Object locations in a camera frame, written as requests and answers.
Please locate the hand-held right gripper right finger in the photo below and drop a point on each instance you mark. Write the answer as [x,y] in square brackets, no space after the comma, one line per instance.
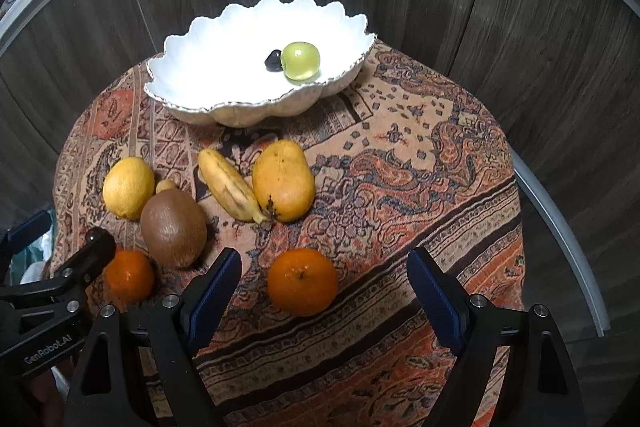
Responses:
[434,294]

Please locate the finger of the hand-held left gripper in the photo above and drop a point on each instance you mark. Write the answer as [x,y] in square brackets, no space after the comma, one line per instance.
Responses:
[92,252]
[27,229]

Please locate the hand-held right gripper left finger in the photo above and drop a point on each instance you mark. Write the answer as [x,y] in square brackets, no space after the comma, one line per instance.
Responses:
[214,289]

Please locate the small orange tangerine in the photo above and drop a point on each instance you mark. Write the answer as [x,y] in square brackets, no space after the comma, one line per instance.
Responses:
[130,277]

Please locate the brown kiwi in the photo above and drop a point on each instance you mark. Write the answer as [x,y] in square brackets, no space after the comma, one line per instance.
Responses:
[173,229]

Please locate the yellow lemon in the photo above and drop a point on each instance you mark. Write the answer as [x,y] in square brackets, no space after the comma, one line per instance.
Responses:
[128,188]

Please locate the large orange tangerine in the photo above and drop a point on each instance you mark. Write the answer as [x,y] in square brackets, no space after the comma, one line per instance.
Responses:
[302,283]

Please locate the small yellow fruit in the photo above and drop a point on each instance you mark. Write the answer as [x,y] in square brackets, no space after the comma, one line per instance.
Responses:
[166,186]

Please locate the yellow banana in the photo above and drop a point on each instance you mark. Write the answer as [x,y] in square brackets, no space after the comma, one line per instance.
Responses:
[227,187]

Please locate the yellow orange mango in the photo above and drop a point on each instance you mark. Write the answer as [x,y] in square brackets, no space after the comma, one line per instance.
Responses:
[283,181]

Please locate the white scalloped ceramic bowl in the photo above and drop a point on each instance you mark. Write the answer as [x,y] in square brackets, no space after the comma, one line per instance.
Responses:
[220,67]

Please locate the teal cloth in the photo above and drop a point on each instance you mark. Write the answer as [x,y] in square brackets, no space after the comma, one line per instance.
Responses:
[37,252]

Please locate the patterned orange tablecloth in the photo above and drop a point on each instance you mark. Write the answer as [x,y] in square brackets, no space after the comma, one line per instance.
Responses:
[400,187]

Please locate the dark purple grape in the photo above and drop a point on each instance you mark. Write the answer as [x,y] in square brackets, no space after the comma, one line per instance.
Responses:
[273,60]

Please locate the green round fruit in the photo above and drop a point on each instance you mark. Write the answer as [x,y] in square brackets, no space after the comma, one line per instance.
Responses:
[300,62]

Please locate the white curved rail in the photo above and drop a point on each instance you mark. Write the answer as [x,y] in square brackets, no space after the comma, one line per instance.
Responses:
[575,257]

